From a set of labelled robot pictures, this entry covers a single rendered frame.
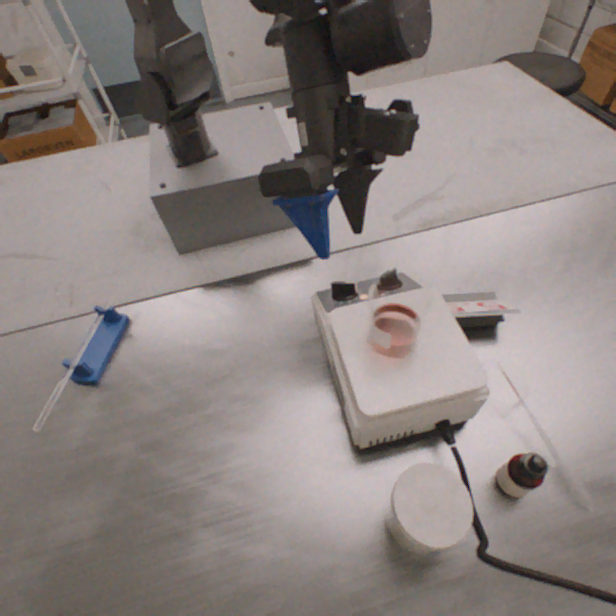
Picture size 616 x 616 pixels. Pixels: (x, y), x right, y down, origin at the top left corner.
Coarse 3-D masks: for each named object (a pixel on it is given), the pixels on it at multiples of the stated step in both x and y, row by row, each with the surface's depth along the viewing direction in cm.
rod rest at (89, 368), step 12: (108, 312) 49; (108, 324) 50; (120, 324) 50; (96, 336) 49; (108, 336) 49; (120, 336) 50; (96, 348) 48; (108, 348) 48; (84, 360) 47; (96, 360) 47; (108, 360) 48; (72, 372) 46; (84, 372) 45; (96, 372) 46
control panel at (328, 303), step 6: (360, 282) 48; (366, 282) 48; (330, 288) 48; (360, 288) 46; (366, 288) 46; (318, 294) 47; (324, 294) 47; (330, 294) 46; (360, 294) 44; (366, 294) 44; (324, 300) 45; (330, 300) 44; (348, 300) 43; (354, 300) 43; (360, 300) 43; (366, 300) 42; (324, 306) 43; (330, 306) 43; (336, 306) 42; (342, 306) 42
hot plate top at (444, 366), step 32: (352, 320) 38; (448, 320) 37; (352, 352) 36; (416, 352) 35; (448, 352) 35; (352, 384) 34; (384, 384) 33; (416, 384) 33; (448, 384) 33; (480, 384) 33
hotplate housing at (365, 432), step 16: (320, 304) 44; (320, 320) 43; (336, 352) 38; (336, 368) 38; (336, 384) 42; (352, 400) 35; (448, 400) 34; (464, 400) 34; (480, 400) 34; (352, 416) 34; (384, 416) 34; (400, 416) 34; (416, 416) 34; (432, 416) 35; (448, 416) 36; (464, 416) 37; (352, 432) 37; (368, 432) 34; (384, 432) 35; (400, 432) 36; (416, 432) 38; (448, 432) 36
